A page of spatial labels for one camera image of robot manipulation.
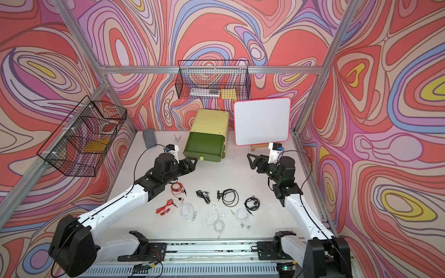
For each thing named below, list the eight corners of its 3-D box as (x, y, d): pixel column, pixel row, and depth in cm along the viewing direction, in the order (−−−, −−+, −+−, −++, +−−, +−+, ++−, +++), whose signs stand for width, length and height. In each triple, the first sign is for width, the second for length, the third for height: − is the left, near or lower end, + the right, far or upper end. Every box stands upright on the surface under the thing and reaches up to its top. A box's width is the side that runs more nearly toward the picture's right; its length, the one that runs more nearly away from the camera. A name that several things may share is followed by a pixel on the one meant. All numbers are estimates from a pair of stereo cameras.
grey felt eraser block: (146, 149, 113) (144, 145, 110) (144, 133, 122) (142, 129, 120) (157, 145, 115) (155, 142, 112) (154, 130, 124) (152, 127, 122)
